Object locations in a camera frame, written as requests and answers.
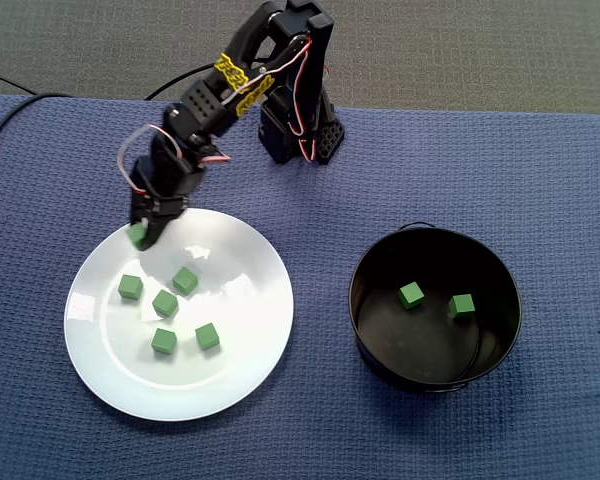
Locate black metal bucket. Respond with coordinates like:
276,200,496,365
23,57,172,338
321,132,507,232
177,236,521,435
348,221,524,395

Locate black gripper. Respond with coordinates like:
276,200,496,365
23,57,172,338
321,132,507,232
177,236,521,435
131,134,205,250

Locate white red arm wire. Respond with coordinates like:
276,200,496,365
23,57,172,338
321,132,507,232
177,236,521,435
239,37,331,164

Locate thick black cable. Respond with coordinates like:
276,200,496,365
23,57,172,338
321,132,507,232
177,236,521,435
0,92,74,174

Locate white round plate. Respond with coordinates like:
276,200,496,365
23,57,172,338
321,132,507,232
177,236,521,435
63,208,295,423

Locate thin black cable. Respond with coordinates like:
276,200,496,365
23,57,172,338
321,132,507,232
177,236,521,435
0,68,38,96

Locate white red gripper wire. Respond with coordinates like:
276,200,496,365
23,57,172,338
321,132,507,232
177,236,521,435
117,124,232,197

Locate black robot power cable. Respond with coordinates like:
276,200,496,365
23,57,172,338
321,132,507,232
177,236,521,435
143,63,216,101

